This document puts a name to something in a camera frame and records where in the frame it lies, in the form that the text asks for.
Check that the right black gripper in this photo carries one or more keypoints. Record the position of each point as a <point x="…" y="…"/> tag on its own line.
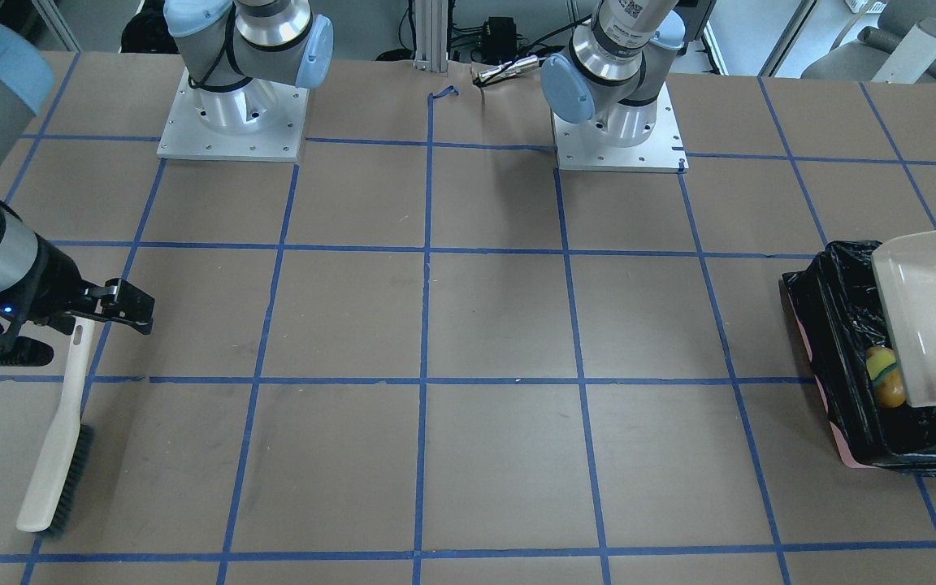
<point x="54" y="279"/>

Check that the beige hand brush black bristles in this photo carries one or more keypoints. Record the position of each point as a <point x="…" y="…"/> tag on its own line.
<point x="65" y="450"/>

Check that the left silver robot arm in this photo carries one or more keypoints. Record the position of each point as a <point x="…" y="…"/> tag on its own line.
<point x="619" y="56"/>

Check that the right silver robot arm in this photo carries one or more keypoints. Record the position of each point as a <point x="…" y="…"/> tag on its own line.
<point x="226" y="46"/>

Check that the black bag lined bin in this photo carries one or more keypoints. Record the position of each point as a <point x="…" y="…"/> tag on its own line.
<point x="842" y="323"/>

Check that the yellow green sponge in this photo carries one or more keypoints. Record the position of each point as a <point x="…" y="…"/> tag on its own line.
<point x="880" y="362"/>

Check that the brown potato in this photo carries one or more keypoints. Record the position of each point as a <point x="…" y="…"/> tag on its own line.
<point x="889" y="391"/>

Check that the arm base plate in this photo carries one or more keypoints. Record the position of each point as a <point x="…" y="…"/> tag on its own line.
<point x="624" y="138"/>
<point x="262" y="122"/>

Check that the aluminium frame post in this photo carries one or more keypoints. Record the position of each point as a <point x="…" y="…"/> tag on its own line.
<point x="431" y="32"/>

